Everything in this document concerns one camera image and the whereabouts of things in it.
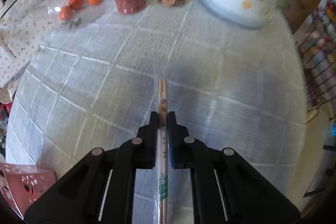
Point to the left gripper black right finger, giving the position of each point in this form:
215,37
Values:
204,164

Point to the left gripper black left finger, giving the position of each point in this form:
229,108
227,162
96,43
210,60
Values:
120,166

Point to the packaged bamboo chopsticks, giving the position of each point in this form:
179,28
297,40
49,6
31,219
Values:
162,150

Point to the pink plastic utensil basket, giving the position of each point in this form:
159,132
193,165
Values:
22,185

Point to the grey grid tablecloth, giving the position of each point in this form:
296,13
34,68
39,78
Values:
87,91

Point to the stacked white ceramic bowls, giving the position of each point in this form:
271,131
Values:
249,13

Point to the cherry print white cloth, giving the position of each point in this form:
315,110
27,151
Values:
24,29

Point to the wire rack with goods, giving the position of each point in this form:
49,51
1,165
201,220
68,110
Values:
315,41

